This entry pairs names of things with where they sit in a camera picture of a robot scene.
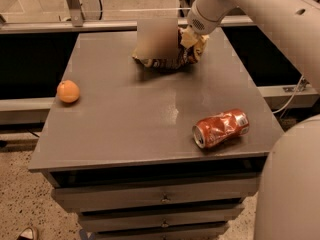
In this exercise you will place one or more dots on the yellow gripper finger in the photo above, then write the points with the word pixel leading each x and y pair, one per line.
pixel 189 38

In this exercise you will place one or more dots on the brown chip bag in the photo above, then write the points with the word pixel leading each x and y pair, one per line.
pixel 168 55

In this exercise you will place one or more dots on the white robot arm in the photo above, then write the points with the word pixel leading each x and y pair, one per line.
pixel 288 203

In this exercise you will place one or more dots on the crushed red coke can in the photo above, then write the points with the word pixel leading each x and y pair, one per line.
pixel 213 130

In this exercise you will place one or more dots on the orange fruit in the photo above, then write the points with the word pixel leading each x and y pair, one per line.
pixel 68 91

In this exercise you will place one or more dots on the grey drawer cabinet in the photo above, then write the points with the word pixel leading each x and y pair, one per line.
pixel 133 125

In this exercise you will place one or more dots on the top grey drawer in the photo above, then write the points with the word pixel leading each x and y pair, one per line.
pixel 147 194

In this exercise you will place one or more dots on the grey drawer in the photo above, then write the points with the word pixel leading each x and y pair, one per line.
pixel 147 194
pixel 162 218
pixel 184 232

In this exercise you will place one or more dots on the middle grey drawer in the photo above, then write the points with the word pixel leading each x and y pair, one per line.
pixel 162 218

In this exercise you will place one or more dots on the bottom grey drawer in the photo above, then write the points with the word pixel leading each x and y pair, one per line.
pixel 184 232

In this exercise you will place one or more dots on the shoe tip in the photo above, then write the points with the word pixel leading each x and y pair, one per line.
pixel 29 233

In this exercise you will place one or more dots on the metal railing frame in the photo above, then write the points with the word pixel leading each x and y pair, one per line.
pixel 55 15

